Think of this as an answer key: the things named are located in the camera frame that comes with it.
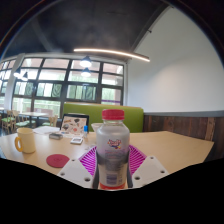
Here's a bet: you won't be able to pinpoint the flat round red coaster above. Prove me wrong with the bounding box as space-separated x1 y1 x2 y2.
45 153 71 169

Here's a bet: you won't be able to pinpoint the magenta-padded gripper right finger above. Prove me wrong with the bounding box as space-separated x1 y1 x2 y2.
126 144 170 189

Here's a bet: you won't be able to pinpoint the green upholstered bench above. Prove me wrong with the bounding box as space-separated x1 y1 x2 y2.
62 102 145 134

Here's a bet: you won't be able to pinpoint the long curved ceiling light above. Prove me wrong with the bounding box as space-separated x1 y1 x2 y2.
73 47 151 63

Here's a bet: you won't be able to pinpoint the wooden dining table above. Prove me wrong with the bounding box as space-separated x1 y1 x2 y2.
18 111 49 118

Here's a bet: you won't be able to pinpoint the dark phone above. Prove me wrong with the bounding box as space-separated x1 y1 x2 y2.
48 132 64 140

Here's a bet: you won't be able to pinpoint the white paper sheets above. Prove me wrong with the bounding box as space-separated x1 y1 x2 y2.
32 125 62 135

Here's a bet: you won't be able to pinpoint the cream mug with yellow handle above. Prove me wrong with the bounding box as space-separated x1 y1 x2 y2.
14 127 37 155

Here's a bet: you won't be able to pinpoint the black laptop with stickers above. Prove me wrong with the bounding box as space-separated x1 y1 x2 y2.
60 113 90 136

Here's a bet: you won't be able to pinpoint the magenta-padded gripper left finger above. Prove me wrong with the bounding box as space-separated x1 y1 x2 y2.
57 144 99 189

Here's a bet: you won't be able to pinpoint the red-capped clear drink bottle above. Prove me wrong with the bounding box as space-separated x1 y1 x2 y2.
95 108 131 191

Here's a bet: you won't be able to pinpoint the group of wooden chairs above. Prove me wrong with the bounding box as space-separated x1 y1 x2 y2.
0 109 59 133

